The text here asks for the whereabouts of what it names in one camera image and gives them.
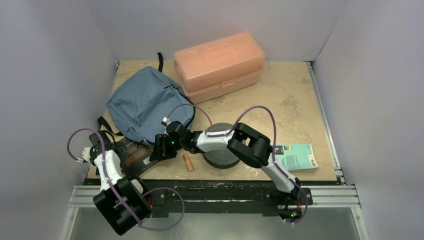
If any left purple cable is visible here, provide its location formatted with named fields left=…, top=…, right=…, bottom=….
left=67, top=128, right=143, bottom=226

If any dark brown paperback book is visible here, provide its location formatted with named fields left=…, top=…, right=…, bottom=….
left=118, top=137, right=159, bottom=178

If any black aluminium base frame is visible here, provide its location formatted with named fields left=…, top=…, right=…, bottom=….
left=69, top=178, right=362, bottom=220

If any blue student backpack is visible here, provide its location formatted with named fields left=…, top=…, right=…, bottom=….
left=97, top=53, right=196, bottom=145

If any teal paperback book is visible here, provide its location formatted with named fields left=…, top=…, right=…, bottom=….
left=275, top=143, right=319, bottom=173

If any pink plastic storage box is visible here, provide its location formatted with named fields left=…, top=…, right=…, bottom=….
left=173, top=32, right=265, bottom=104

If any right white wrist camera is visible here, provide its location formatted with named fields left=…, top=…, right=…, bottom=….
left=161, top=117, right=171, bottom=127

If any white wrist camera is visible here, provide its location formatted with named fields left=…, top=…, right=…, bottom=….
left=161, top=117, right=171, bottom=127
left=76, top=147, right=91, bottom=163

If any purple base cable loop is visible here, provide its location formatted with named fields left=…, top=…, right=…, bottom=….
left=128, top=187, right=186, bottom=232

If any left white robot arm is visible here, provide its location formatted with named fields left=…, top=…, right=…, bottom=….
left=89, top=131, right=152, bottom=236

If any copper coloured marker pen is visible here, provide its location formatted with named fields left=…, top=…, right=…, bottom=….
left=182, top=153, right=195, bottom=172

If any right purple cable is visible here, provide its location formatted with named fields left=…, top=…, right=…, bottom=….
left=163, top=103, right=309, bottom=226

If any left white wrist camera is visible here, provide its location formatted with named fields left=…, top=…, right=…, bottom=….
left=76, top=147, right=91, bottom=163

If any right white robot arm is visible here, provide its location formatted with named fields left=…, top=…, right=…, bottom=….
left=150, top=121, right=301, bottom=204

